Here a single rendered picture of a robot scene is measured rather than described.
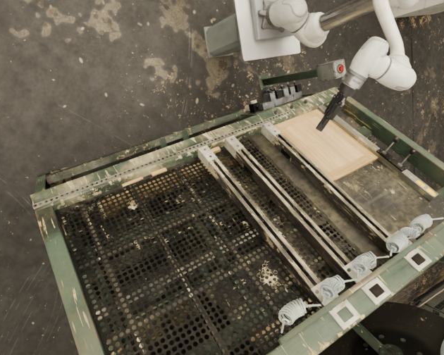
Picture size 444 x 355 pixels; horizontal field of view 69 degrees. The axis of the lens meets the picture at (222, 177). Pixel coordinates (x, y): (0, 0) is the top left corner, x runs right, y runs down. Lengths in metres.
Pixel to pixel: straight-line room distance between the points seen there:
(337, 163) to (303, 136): 0.29
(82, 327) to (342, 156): 1.67
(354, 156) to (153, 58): 1.72
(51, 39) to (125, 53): 0.50
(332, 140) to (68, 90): 1.91
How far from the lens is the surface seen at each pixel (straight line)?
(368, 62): 1.53
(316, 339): 1.43
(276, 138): 2.08
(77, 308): 1.52
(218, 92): 3.04
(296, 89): 2.56
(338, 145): 2.25
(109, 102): 2.73
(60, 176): 2.55
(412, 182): 2.22
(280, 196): 1.76
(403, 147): 2.47
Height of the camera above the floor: 2.69
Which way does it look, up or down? 60 degrees down
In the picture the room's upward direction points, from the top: 108 degrees clockwise
